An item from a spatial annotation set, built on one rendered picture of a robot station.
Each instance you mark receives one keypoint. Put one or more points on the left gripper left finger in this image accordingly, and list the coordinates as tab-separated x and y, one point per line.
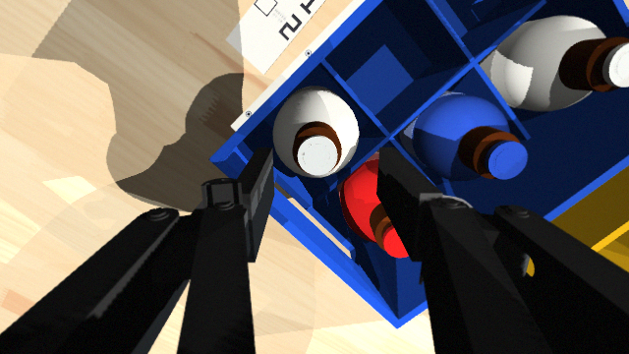
120	298

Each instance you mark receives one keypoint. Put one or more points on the white paper slip with black markings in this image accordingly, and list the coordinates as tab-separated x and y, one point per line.
268	27

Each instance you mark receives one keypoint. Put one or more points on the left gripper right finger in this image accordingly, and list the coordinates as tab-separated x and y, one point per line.
474	269

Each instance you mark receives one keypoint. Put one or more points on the blue bottle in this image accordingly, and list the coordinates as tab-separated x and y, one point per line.
459	132

